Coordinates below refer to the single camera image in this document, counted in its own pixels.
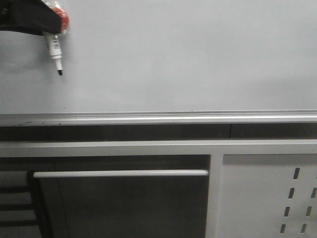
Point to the red round magnet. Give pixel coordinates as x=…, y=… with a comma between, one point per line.
x=61, y=12

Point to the large whiteboard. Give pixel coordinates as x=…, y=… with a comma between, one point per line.
x=167, y=56

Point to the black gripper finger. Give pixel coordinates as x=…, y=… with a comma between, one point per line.
x=29, y=16

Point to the white metal frame stand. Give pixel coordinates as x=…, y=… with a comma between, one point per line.
x=216, y=149

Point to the dark panel with white bar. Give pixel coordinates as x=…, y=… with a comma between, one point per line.
x=128, y=204

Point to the aluminium whiteboard marker tray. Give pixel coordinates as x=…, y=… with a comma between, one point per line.
x=128, y=118

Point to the white perforated metal panel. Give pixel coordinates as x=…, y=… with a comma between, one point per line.
x=268, y=196

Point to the white whiteboard marker pen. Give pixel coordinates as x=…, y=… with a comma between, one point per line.
x=54, y=50

